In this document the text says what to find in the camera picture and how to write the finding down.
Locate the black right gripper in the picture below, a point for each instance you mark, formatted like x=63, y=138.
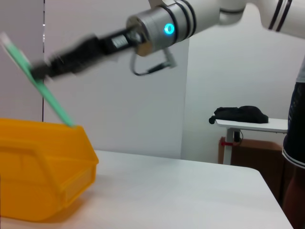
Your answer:
x=104, y=50

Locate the green utility knife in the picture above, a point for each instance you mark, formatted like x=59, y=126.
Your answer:
x=54, y=105

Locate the yellow plastic bin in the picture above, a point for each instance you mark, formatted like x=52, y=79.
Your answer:
x=35, y=167

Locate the black cloth bundle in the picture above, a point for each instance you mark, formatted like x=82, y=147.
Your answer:
x=243, y=114

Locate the white side table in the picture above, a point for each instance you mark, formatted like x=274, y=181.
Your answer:
x=262, y=125

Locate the person in black shorts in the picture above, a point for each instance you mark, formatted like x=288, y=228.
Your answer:
x=296, y=119

